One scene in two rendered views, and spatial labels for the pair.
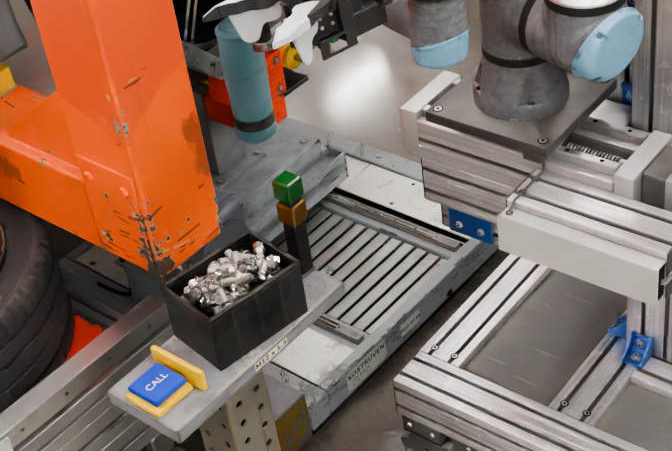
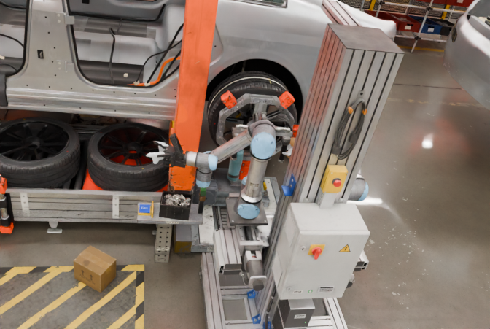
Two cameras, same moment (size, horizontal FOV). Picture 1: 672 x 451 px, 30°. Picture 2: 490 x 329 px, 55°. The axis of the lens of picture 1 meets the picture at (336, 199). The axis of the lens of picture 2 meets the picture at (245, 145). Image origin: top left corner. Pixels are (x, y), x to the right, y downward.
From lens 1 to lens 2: 1.53 m
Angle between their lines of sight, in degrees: 25
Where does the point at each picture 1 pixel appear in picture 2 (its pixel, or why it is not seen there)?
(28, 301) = (148, 173)
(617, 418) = (230, 302)
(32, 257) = (158, 165)
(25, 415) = (125, 195)
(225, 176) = (234, 183)
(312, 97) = not seen: hidden behind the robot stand
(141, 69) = (184, 144)
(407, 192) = not seen: hidden behind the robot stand
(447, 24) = (200, 177)
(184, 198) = (184, 176)
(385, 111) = not seen: hidden behind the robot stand
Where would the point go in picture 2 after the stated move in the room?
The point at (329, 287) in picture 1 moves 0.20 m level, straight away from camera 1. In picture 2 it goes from (198, 219) to (217, 206)
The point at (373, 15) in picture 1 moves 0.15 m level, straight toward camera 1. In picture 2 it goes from (181, 164) to (159, 176)
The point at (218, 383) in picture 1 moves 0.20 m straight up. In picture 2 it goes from (155, 218) to (157, 195)
